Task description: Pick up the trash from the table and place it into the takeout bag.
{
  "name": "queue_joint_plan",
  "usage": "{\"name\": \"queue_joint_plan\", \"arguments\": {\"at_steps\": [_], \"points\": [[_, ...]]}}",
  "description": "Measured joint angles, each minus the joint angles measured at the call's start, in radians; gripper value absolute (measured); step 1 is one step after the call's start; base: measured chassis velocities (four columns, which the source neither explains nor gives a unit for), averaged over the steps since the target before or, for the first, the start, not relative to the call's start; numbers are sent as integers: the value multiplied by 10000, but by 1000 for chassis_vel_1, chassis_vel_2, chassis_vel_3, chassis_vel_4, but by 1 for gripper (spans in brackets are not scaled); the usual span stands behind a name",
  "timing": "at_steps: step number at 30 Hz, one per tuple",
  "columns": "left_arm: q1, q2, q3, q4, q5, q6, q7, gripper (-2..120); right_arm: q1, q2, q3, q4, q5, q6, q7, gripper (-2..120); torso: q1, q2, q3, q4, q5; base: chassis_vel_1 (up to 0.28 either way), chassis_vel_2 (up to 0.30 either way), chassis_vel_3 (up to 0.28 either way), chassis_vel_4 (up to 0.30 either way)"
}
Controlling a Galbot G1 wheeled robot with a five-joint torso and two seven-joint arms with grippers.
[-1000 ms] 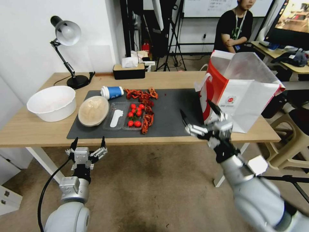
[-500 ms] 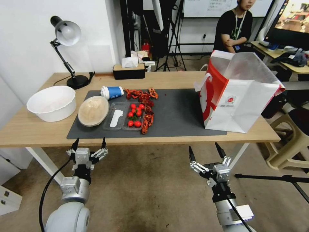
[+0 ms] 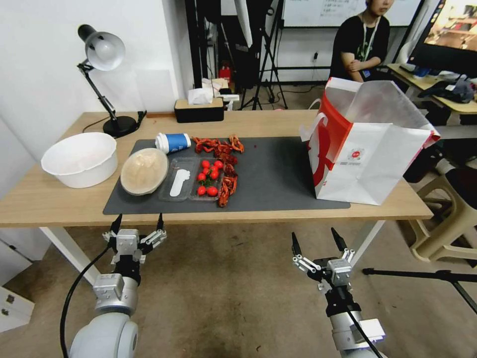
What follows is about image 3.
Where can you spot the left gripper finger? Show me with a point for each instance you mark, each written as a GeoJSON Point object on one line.
{"type": "Point", "coordinates": [111, 238]}
{"type": "Point", "coordinates": [154, 240]}

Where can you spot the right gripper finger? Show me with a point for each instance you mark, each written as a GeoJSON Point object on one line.
{"type": "Point", "coordinates": [307, 265]}
{"type": "Point", "coordinates": [348, 256]}

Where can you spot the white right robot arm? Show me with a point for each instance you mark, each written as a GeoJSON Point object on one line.
{"type": "Point", "coordinates": [350, 339]}

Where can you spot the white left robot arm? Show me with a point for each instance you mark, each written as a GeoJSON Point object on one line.
{"type": "Point", "coordinates": [108, 335]}

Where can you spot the clear disposable takeout box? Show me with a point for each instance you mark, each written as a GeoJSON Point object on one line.
{"type": "Point", "coordinates": [182, 162]}

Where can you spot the red and white delivery bag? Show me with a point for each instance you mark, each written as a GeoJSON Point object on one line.
{"type": "Point", "coordinates": [372, 168]}

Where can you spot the black tissue box wooden top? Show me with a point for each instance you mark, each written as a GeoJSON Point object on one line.
{"type": "Point", "coordinates": [199, 112]}

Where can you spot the white plastic spoon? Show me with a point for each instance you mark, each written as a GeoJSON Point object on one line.
{"type": "Point", "coordinates": [177, 186]}

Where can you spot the black tripod lying down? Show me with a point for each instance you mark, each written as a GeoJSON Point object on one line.
{"type": "Point", "coordinates": [410, 274]}

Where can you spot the wooden table white legs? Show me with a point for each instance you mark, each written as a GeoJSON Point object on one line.
{"type": "Point", "coordinates": [56, 201]}

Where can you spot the round lidded food container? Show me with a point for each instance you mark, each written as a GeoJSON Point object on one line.
{"type": "Point", "coordinates": [143, 171]}

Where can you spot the large white plastic bowl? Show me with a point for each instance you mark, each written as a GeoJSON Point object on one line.
{"type": "Point", "coordinates": [80, 175]}

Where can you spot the red cooked crayfish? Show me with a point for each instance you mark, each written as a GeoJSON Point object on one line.
{"type": "Point", "coordinates": [203, 144]}
{"type": "Point", "coordinates": [231, 159]}
{"type": "Point", "coordinates": [226, 190]}
{"type": "Point", "coordinates": [223, 148]}
{"type": "Point", "coordinates": [231, 170]}
{"type": "Point", "coordinates": [236, 143]}

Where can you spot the dark grey table mat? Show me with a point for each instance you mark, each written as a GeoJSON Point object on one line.
{"type": "Point", "coordinates": [268, 175]}

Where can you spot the blue and white paper cup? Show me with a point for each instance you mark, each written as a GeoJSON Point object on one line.
{"type": "Point", "coordinates": [177, 143]}

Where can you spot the beige plastic stool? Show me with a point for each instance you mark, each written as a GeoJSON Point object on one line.
{"type": "Point", "coordinates": [447, 238]}

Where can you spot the white drawer cabinet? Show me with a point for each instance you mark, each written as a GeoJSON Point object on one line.
{"type": "Point", "coordinates": [11, 305]}

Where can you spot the white tissue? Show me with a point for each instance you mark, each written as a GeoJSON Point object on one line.
{"type": "Point", "coordinates": [199, 96]}

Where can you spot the red fire extinguisher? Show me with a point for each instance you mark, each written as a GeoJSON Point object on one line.
{"type": "Point", "coordinates": [224, 72]}

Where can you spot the yellowish wooden desk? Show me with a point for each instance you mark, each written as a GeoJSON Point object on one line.
{"type": "Point", "coordinates": [421, 82]}

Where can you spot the black and white desk lamp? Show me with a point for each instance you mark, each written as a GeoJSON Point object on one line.
{"type": "Point", "coordinates": [106, 46]}

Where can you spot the dark clothes pile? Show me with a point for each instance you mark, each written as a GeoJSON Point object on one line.
{"type": "Point", "coordinates": [447, 91]}

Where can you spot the black standing tripod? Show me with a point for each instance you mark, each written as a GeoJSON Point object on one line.
{"type": "Point", "coordinates": [266, 56]}

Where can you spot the person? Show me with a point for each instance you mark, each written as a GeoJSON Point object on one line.
{"type": "Point", "coordinates": [354, 41]}

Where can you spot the large black display screen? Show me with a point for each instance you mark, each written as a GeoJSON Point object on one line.
{"type": "Point", "coordinates": [447, 30]}

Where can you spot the whiteboard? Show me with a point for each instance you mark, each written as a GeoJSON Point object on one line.
{"type": "Point", "coordinates": [316, 11]}

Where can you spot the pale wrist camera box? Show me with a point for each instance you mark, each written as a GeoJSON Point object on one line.
{"type": "Point", "coordinates": [127, 242]}
{"type": "Point", "coordinates": [340, 272]}

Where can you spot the black metal shelf frame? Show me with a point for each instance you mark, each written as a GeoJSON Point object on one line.
{"type": "Point", "coordinates": [195, 41]}

